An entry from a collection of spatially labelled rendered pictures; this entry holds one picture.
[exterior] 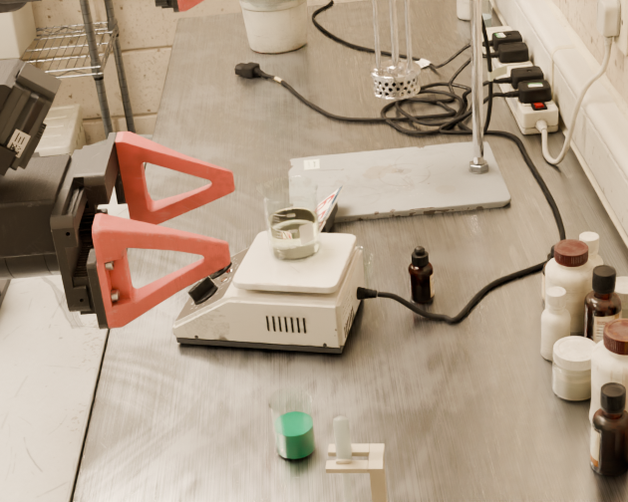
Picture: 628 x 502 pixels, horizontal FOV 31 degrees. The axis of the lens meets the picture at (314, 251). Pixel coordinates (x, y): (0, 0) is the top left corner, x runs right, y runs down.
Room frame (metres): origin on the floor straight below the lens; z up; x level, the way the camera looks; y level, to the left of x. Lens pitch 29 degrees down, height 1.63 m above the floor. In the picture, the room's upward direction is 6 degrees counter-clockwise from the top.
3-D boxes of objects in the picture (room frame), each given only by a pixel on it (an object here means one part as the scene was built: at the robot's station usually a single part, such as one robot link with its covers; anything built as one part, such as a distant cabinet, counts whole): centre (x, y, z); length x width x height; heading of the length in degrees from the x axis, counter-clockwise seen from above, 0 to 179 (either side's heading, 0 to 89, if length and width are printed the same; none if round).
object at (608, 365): (0.89, -0.28, 0.95); 0.06 x 0.06 x 0.11
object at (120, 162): (0.67, 0.09, 1.30); 0.09 x 0.07 x 0.07; 89
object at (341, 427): (0.73, -0.01, 1.04); 0.01 x 0.01 x 0.04; 81
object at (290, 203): (1.14, 0.02, 1.03); 0.07 x 0.06 x 0.08; 72
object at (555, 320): (1.01, -0.25, 0.94); 0.03 x 0.03 x 0.08
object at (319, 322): (1.13, 0.05, 0.94); 0.22 x 0.13 x 0.08; 74
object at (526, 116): (1.78, -0.36, 0.92); 0.40 x 0.06 x 0.04; 179
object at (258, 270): (1.13, 0.02, 0.98); 0.12 x 0.12 x 0.01; 74
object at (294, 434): (0.90, 0.04, 0.93); 0.04 x 0.04 x 0.06
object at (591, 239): (1.11, -0.31, 0.94); 0.03 x 0.03 x 0.09
